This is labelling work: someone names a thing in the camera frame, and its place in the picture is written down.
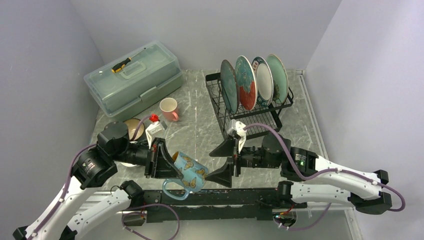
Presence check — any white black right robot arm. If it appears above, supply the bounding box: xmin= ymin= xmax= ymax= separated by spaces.
xmin=205 ymin=133 xmax=392 ymax=215

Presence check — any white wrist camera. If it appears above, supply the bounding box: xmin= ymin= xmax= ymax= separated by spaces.
xmin=227 ymin=119 xmax=247 ymax=153
xmin=145 ymin=114 xmax=168 ymax=148

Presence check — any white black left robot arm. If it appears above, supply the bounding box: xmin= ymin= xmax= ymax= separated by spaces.
xmin=13 ymin=120 xmax=182 ymax=240

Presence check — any white ceramic bowl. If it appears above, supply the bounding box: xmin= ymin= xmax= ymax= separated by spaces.
xmin=120 ymin=162 xmax=139 ymax=168

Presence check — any blue mug orange inside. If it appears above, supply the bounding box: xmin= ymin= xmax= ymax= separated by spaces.
xmin=162 ymin=151 xmax=209 ymax=201

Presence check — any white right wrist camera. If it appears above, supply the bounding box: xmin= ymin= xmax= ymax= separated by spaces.
xmin=227 ymin=119 xmax=247 ymax=153

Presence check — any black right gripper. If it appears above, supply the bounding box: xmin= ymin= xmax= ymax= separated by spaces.
xmin=204 ymin=134 xmax=281 ymax=187

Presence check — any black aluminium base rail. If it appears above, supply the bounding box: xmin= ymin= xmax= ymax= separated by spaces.
xmin=84 ymin=187 xmax=354 ymax=229

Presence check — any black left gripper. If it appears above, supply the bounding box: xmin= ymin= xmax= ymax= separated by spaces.
xmin=112 ymin=136 xmax=184 ymax=178

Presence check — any red teal rimmed plate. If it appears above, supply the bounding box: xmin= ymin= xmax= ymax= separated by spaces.
xmin=252 ymin=56 xmax=274 ymax=108

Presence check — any yellow black handled screwdriver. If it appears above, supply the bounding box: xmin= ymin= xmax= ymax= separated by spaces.
xmin=111 ymin=47 xmax=146 ymax=73

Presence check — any black wire dish rack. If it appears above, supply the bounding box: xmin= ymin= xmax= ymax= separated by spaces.
xmin=205 ymin=72 xmax=294 ymax=138

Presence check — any brown glazed bowl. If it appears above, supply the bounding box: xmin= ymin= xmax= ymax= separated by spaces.
xmin=123 ymin=118 xmax=145 ymax=141

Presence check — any dark blue speckled plate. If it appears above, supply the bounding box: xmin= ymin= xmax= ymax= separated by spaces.
xmin=220 ymin=59 xmax=240 ymax=115

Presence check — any pink ceramic mug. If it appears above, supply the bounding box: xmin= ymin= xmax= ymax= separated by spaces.
xmin=159 ymin=97 xmax=179 ymax=122

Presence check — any red teal flower plate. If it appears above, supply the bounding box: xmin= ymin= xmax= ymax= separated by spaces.
xmin=235 ymin=55 xmax=258 ymax=111

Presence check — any green translucent plastic storage box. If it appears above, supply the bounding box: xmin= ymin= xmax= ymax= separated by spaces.
xmin=83 ymin=40 xmax=183 ymax=121

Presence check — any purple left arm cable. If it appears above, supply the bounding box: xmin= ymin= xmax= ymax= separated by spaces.
xmin=28 ymin=114 xmax=152 ymax=240

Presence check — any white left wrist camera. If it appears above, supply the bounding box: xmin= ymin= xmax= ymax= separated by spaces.
xmin=145 ymin=114 xmax=168 ymax=148

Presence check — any light blue flower plate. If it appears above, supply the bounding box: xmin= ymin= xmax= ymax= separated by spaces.
xmin=266 ymin=54 xmax=289 ymax=104

